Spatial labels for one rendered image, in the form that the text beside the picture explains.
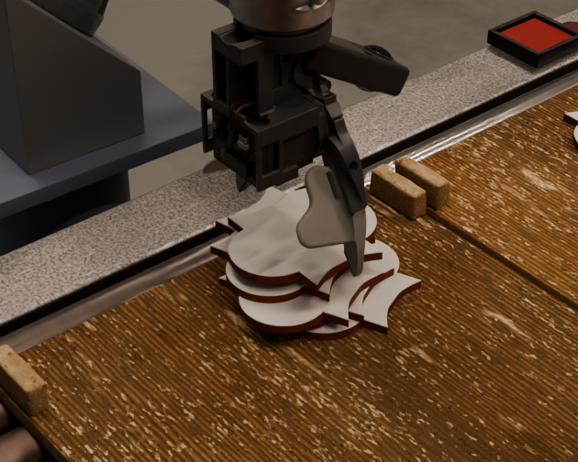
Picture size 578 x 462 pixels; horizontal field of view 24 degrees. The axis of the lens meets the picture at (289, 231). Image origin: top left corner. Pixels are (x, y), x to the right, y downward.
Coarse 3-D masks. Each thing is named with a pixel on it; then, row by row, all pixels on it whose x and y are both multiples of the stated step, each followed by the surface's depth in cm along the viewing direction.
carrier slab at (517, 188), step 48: (576, 96) 136; (480, 144) 129; (528, 144) 129; (480, 192) 122; (528, 192) 122; (576, 192) 122; (480, 240) 117; (528, 240) 117; (576, 240) 117; (576, 288) 111
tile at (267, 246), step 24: (288, 192) 114; (240, 216) 111; (264, 216) 111; (288, 216) 111; (240, 240) 108; (264, 240) 108; (288, 240) 108; (240, 264) 106; (264, 264) 106; (288, 264) 106; (312, 264) 106; (336, 264) 106; (312, 288) 104
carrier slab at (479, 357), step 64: (448, 256) 115; (128, 320) 108; (192, 320) 108; (448, 320) 108; (512, 320) 108; (576, 320) 108; (64, 384) 102; (128, 384) 102; (192, 384) 102; (256, 384) 102; (320, 384) 102; (384, 384) 102; (448, 384) 102; (512, 384) 102; (576, 384) 102; (64, 448) 96; (128, 448) 96; (192, 448) 96; (256, 448) 96; (320, 448) 96; (384, 448) 96; (448, 448) 96; (512, 448) 96; (576, 448) 96
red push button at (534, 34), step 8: (520, 24) 151; (528, 24) 151; (536, 24) 151; (544, 24) 151; (504, 32) 149; (512, 32) 149; (520, 32) 149; (528, 32) 149; (536, 32) 149; (544, 32) 149; (552, 32) 149; (560, 32) 149; (520, 40) 147; (528, 40) 147; (536, 40) 147; (544, 40) 147; (552, 40) 147; (560, 40) 147; (536, 48) 146; (544, 48) 146
